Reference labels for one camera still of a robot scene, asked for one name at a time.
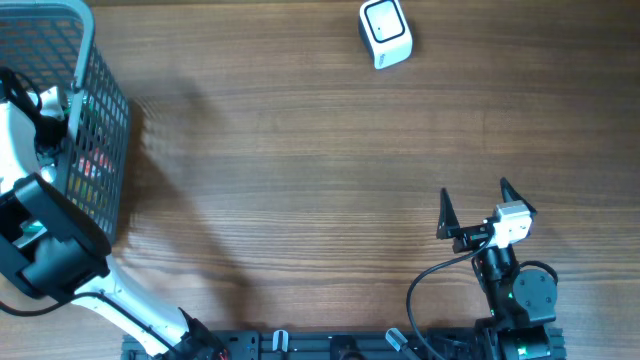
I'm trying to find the right black camera cable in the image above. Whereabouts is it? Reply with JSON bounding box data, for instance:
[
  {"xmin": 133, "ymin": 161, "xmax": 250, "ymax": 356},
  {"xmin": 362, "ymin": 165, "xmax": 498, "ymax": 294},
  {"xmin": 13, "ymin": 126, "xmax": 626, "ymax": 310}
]
[{"xmin": 405, "ymin": 234, "xmax": 496, "ymax": 360}]

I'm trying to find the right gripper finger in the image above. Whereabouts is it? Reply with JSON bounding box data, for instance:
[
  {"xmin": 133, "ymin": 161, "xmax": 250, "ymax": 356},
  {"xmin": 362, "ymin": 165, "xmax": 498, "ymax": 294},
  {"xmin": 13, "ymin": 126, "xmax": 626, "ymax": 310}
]
[
  {"xmin": 500, "ymin": 177, "xmax": 537, "ymax": 216},
  {"xmin": 436, "ymin": 188, "xmax": 460, "ymax": 239}
]

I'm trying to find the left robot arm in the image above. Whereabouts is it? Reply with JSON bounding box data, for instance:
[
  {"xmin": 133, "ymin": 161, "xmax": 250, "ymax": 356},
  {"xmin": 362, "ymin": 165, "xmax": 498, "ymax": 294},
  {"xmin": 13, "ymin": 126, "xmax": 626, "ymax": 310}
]
[{"xmin": 1, "ymin": 68, "xmax": 228, "ymax": 359}]

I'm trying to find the white barcode scanner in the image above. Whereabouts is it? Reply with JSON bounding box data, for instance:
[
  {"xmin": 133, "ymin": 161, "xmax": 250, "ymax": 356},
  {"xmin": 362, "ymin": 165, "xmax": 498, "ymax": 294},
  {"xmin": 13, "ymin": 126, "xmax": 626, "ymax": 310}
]
[{"xmin": 358, "ymin": 0, "xmax": 413, "ymax": 70}]

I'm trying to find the black camera cable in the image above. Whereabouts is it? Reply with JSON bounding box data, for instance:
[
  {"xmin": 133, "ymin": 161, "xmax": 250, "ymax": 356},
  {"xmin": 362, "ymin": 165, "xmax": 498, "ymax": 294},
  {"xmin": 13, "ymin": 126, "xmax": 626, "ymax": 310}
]
[
  {"xmin": 0, "ymin": 292, "xmax": 176, "ymax": 354},
  {"xmin": 405, "ymin": 234, "xmax": 496, "ymax": 360}
]

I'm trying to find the grey plastic mesh basket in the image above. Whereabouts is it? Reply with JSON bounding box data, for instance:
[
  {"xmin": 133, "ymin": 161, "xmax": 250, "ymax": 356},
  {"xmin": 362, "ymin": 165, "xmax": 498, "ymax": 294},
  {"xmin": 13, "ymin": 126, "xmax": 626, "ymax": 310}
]
[{"xmin": 1, "ymin": 0, "xmax": 132, "ymax": 242}]

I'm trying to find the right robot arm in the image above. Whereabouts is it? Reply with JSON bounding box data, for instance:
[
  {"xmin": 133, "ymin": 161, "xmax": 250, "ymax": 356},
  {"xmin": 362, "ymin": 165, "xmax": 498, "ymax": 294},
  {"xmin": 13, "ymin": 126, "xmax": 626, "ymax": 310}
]
[{"xmin": 426, "ymin": 179, "xmax": 567, "ymax": 360}]

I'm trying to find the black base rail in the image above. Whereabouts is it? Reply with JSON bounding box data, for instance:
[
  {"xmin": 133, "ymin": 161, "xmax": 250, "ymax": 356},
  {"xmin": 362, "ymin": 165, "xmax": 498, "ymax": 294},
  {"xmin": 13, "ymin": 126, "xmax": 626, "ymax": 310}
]
[{"xmin": 121, "ymin": 327, "xmax": 567, "ymax": 360}]

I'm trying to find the left black camera cable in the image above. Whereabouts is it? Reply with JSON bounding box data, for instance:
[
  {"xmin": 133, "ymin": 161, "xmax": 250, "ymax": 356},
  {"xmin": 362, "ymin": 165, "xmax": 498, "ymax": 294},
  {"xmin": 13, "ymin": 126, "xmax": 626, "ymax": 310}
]
[{"xmin": 0, "ymin": 292, "xmax": 176, "ymax": 354}]

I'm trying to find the yellow Vim dish soap bottle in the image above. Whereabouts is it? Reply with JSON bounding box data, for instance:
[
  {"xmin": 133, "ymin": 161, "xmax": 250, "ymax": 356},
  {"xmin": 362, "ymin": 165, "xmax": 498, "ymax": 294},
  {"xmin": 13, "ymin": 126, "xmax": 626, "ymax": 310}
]
[{"xmin": 40, "ymin": 165, "xmax": 57, "ymax": 183}]

